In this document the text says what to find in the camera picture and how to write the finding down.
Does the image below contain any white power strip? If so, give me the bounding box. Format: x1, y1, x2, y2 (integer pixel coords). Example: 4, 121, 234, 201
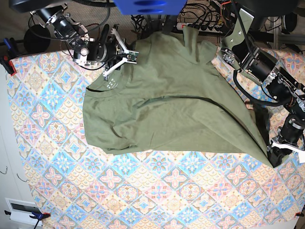
176, 22, 222, 33

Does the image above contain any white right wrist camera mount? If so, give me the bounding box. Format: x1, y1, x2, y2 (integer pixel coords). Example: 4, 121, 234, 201
102, 27, 139, 81

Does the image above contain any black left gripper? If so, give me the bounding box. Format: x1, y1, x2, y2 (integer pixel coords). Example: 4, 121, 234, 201
267, 146, 290, 167

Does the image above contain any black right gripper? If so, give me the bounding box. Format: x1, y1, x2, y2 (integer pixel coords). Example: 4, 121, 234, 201
104, 42, 123, 69

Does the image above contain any black cylinder right background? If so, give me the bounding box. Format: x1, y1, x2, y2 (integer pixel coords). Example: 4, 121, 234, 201
283, 12, 297, 32

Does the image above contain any black round stool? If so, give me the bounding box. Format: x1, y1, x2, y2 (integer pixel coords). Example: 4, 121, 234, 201
23, 25, 51, 54

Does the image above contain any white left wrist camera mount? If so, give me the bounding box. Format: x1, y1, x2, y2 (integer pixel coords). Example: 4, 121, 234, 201
268, 139, 305, 163

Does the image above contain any colourful patterned tablecloth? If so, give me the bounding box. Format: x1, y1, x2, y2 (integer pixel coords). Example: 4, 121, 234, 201
6, 52, 305, 229

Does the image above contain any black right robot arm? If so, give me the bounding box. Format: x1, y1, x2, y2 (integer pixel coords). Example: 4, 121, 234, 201
28, 4, 128, 71

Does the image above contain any orange clamp lower right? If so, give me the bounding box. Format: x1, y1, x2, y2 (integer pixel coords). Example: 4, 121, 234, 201
295, 212, 305, 217

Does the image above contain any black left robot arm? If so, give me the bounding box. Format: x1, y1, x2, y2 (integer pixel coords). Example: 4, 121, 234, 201
220, 0, 305, 167

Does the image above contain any blue orange clamp lower left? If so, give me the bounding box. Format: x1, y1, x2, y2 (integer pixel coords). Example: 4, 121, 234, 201
4, 210, 51, 228

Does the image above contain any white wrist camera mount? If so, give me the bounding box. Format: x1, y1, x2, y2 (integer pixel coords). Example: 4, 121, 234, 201
102, 27, 139, 81
268, 139, 305, 163

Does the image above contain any olive green t-shirt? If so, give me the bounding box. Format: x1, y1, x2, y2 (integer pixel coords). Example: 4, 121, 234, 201
83, 27, 270, 166

